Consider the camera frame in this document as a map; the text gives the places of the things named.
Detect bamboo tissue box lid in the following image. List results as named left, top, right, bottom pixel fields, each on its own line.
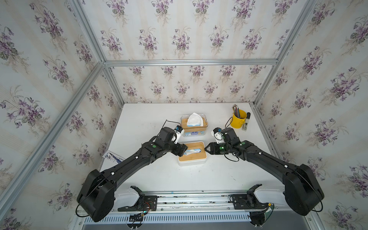
left=181, top=117, right=208, bottom=132

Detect yellow pen cup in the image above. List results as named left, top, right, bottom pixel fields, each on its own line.
left=231, top=109, right=247, bottom=129

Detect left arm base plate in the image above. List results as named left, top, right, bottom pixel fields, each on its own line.
left=117, top=195, right=158, bottom=212

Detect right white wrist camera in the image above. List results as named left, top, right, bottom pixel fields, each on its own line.
left=211, top=127, right=223, bottom=143

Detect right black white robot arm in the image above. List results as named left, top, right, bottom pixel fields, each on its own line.
left=206, top=127, right=324, bottom=216

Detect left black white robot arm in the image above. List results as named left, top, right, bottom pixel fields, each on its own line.
left=77, top=126, right=188, bottom=222

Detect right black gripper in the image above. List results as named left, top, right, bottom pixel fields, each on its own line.
left=203, top=141, right=232, bottom=154

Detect white bamboo-lid tissue box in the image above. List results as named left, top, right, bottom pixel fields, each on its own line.
left=177, top=141, right=208, bottom=166

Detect clear plastic tissue box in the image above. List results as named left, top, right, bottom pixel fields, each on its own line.
left=181, top=114, right=208, bottom=137

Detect blue tissue paper pack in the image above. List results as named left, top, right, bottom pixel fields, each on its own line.
left=186, top=113, right=204, bottom=127

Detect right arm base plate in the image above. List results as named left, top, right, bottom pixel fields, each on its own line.
left=230, top=194, right=269, bottom=210

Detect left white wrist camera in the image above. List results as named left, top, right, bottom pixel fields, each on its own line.
left=172, top=125, right=184, bottom=144

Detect black marker pen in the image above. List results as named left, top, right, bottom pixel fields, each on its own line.
left=242, top=112, right=251, bottom=131

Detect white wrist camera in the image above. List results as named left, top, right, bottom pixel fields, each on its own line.
left=211, top=127, right=223, bottom=143
left=172, top=125, right=184, bottom=144

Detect pencils in cup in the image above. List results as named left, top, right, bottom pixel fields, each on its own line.
left=232, top=104, right=241, bottom=118

